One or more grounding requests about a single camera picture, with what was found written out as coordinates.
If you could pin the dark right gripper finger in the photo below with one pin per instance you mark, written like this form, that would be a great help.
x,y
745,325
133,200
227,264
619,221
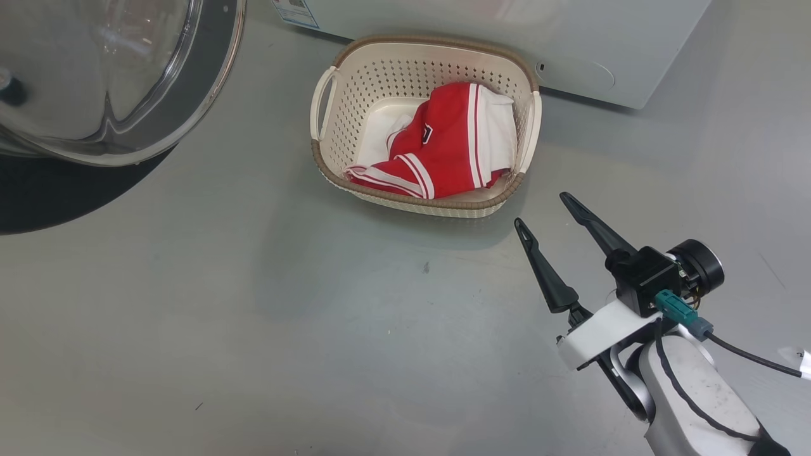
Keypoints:
x,y
599,228
548,278

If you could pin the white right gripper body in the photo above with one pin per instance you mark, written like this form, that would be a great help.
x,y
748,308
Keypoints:
x,y
602,332

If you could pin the red garment white stripes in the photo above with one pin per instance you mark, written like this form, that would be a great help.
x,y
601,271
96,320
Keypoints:
x,y
450,145

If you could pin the round glass washing machine door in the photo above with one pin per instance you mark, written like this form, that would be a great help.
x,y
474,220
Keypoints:
x,y
95,63

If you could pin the white washing machine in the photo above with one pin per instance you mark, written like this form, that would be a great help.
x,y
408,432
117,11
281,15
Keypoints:
x,y
602,38

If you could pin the cream perforated laundry basket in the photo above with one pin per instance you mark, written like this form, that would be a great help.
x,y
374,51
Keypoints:
x,y
355,82

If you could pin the blue energy label sticker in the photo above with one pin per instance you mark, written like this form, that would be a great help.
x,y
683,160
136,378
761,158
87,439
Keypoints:
x,y
296,12

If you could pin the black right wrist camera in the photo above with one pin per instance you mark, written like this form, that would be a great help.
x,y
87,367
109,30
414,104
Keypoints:
x,y
646,278

